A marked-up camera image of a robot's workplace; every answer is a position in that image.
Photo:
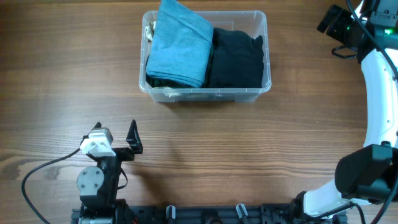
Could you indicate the green garment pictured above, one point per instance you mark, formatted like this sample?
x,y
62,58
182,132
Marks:
x,y
163,81

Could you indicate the right clear rail clip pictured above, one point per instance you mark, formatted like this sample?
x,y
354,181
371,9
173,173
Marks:
x,y
241,211

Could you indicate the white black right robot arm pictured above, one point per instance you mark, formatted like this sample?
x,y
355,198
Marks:
x,y
369,175

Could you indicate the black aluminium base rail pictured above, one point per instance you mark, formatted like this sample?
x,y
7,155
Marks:
x,y
263,214

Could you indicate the clear plastic storage bin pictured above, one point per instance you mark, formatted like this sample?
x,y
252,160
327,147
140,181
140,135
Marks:
x,y
254,23

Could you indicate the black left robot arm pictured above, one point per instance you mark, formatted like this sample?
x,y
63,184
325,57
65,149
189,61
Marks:
x,y
99,184

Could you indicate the left clear rail clip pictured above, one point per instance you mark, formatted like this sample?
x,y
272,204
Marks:
x,y
170,212

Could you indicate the cream garment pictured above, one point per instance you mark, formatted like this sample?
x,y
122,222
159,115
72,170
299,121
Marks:
x,y
150,30

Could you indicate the black garment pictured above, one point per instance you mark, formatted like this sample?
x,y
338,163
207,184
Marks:
x,y
237,60

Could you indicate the clear rail clip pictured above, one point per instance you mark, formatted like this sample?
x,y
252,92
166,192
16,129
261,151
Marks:
x,y
170,212
241,211

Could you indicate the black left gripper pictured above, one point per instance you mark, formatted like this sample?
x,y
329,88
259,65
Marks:
x,y
132,138

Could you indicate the blue towel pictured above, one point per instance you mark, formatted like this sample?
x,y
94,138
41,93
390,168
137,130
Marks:
x,y
182,44

